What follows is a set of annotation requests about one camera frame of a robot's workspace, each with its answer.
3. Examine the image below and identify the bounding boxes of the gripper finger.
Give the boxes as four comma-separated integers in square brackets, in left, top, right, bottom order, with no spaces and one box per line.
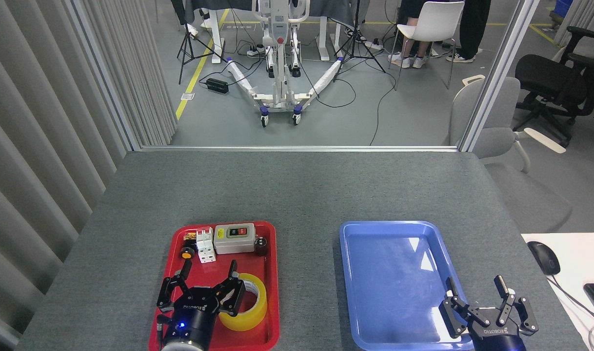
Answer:
[157,258,193,312]
[438,276,491,339]
[213,260,246,316]
[494,275,539,337]

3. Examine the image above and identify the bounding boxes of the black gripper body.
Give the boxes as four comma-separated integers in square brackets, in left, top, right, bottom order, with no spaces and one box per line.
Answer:
[161,287,220,346]
[470,323,528,351]

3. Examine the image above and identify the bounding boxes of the yellow tape roll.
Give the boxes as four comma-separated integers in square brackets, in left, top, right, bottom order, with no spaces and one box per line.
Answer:
[218,273,268,332]

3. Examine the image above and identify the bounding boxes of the red plastic tray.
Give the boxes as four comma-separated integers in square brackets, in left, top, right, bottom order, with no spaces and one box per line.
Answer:
[148,221,280,351]

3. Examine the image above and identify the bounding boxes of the white circuit breaker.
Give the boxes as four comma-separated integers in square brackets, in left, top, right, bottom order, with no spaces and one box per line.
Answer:
[196,227,217,264]

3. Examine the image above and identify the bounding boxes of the black computer mouse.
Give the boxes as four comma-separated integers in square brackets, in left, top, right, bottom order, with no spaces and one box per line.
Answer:
[527,241,561,275]

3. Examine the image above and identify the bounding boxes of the blue plastic tray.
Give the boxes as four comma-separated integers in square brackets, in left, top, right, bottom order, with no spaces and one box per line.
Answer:
[339,220,478,351]

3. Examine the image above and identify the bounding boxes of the white desk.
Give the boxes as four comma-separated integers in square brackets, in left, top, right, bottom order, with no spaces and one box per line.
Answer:
[520,232,594,351]

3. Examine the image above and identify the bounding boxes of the grey upholstered chair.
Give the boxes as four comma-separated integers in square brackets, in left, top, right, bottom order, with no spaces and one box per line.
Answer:
[448,75,573,234]

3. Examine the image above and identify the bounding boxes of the white stand on wheels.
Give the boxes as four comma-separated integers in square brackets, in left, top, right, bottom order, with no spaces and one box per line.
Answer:
[226,0,344,128]

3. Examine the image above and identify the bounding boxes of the black office chair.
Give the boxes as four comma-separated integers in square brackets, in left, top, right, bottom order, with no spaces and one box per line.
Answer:
[514,26,594,147]

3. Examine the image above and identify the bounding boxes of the black tripod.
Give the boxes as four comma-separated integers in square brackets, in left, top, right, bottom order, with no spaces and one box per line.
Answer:
[177,0,228,85]
[333,0,386,82]

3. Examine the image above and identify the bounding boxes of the seated person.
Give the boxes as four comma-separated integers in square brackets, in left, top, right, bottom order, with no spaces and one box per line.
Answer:
[388,0,432,69]

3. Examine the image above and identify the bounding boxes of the walking person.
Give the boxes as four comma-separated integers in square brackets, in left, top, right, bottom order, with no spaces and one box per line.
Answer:
[185,7,215,39]

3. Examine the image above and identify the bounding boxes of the standing person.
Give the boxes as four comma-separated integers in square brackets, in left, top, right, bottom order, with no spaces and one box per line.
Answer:
[446,0,493,63]

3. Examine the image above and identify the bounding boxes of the white plastic chair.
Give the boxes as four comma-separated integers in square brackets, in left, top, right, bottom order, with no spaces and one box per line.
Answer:
[389,1,466,91]

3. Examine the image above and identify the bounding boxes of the blue storage bin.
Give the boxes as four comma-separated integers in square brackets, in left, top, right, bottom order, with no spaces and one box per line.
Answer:
[553,0,574,20]

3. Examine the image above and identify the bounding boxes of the grey push button switch box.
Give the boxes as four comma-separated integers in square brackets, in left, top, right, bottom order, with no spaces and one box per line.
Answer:
[213,223,257,255]

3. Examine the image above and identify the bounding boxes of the black mouse cable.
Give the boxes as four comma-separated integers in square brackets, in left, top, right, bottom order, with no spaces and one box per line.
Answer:
[548,274,594,327]

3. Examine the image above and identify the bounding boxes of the silver frame rail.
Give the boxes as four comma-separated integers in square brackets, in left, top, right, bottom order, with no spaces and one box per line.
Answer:
[140,144,459,153]

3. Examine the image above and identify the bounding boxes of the black floor cable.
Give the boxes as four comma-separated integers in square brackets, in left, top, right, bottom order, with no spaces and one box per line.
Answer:
[369,73,400,146]

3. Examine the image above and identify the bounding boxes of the silver frame post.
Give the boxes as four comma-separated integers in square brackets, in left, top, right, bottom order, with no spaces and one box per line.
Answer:
[458,0,541,153]
[65,0,144,152]

